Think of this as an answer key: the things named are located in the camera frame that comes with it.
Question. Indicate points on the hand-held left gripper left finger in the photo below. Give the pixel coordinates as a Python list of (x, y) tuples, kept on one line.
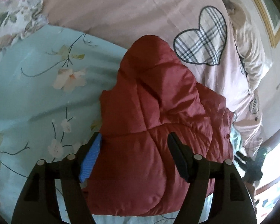
[(91, 158)]

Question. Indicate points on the gold picture frame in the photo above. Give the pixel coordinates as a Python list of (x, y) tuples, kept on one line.
[(274, 25)]

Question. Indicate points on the light blue floral bedsheet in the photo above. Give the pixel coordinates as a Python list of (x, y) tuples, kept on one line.
[(37, 93)]

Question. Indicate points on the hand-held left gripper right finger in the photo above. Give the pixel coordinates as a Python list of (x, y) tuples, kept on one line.
[(179, 155)]

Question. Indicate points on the pink quilt with plaid hearts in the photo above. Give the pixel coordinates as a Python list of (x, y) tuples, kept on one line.
[(135, 11)]

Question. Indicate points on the pale yellow floral pillow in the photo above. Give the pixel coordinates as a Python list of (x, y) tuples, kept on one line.
[(249, 53)]

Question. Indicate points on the red quilted jacket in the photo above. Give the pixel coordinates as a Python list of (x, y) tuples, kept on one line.
[(154, 121)]

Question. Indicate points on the white floral ruffled cloth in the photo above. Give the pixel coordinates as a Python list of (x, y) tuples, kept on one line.
[(16, 16)]

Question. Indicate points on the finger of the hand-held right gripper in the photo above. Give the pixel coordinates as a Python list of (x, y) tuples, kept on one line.
[(240, 158)]

